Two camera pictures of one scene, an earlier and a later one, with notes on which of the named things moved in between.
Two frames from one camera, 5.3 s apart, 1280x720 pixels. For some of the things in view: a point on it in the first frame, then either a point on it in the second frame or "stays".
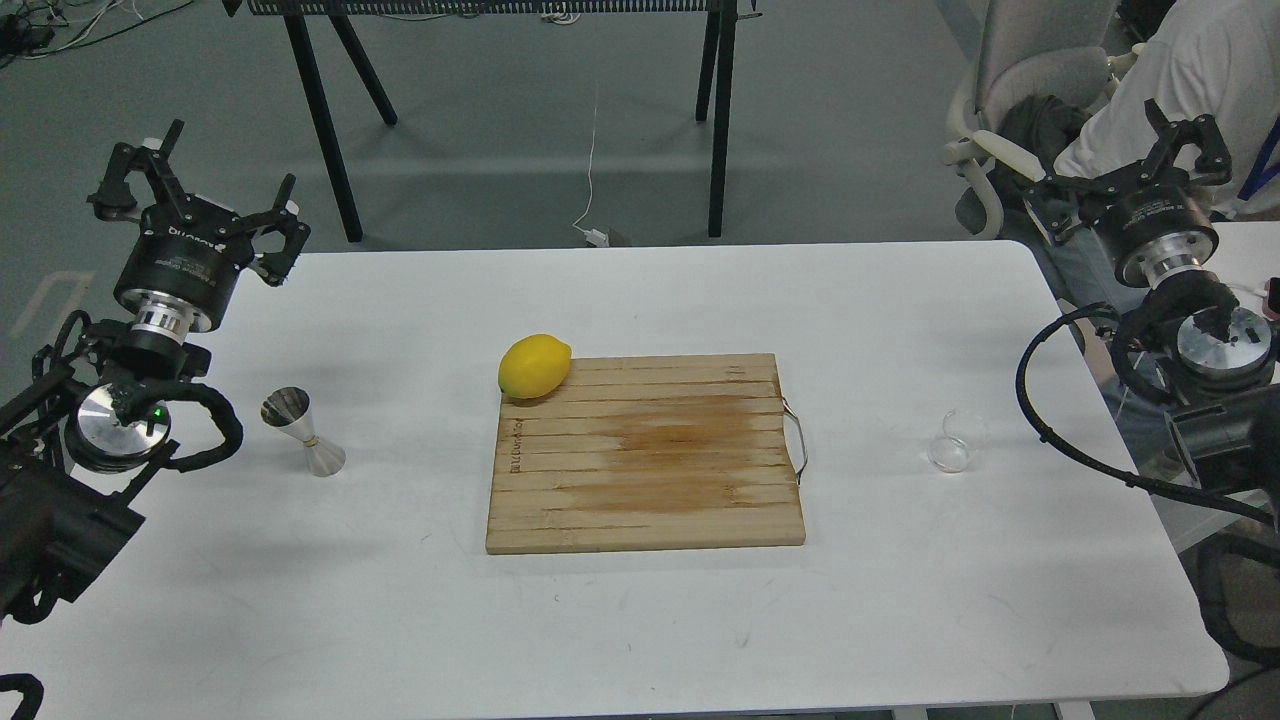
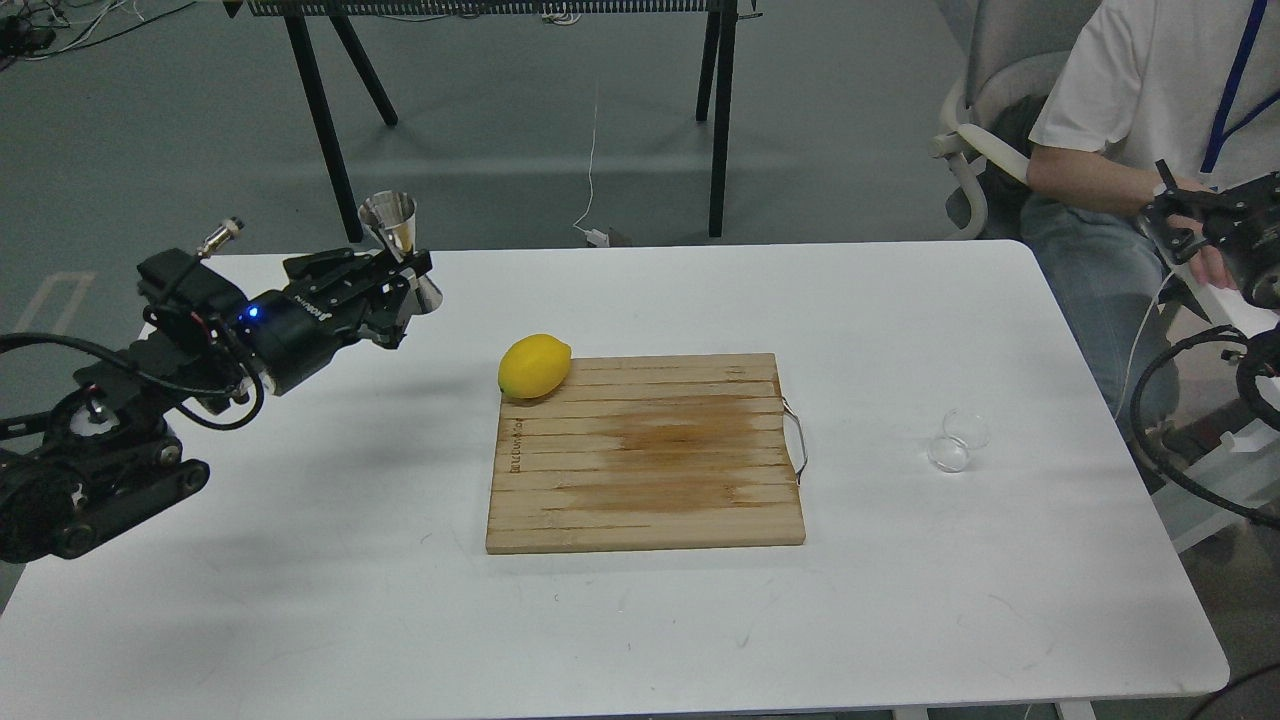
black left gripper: x=175 y=278 -> x=334 y=297
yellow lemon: x=534 y=366 stays
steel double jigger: x=290 y=409 -> x=394 y=213
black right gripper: x=1151 y=222 -> x=1244 y=218
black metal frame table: x=715 y=61 stays
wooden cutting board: x=646 y=453 stays
